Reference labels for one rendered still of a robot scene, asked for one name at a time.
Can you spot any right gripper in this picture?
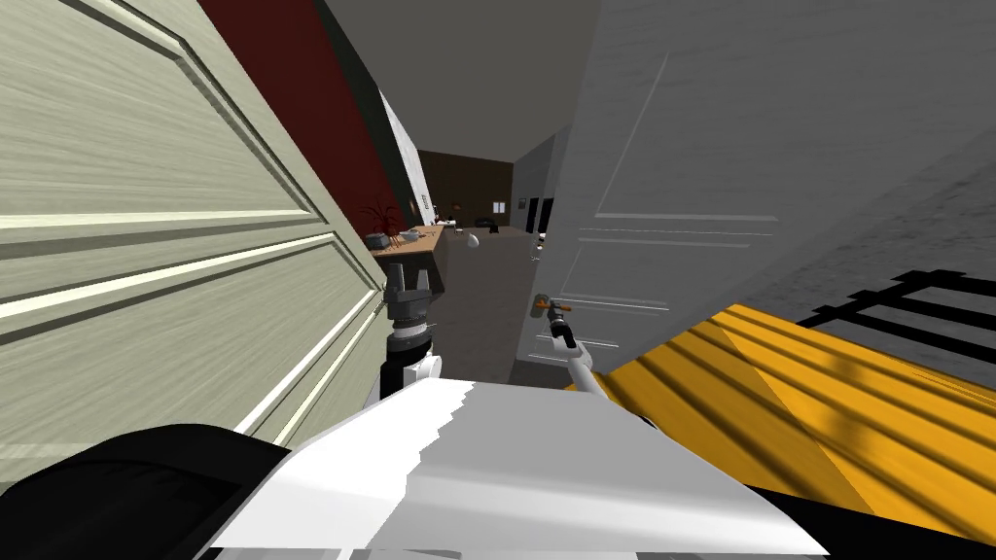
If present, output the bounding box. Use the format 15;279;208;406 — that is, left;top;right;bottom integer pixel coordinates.
548;308;579;350

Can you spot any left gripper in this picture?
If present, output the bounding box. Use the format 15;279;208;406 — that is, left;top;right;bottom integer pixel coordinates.
384;262;433;322

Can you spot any wooden table with plant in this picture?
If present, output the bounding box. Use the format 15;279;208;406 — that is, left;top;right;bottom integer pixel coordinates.
359;203;448;296

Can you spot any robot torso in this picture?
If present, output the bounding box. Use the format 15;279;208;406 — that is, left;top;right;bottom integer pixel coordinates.
208;377;831;560

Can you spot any grey panelled door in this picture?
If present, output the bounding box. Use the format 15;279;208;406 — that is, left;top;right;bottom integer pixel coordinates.
516;0;996;371

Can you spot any yellow slatted furniture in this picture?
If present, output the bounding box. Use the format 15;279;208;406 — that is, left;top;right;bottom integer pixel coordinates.
566;302;996;545

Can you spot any pale green panelled door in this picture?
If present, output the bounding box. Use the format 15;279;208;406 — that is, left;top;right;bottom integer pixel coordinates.
0;0;391;485

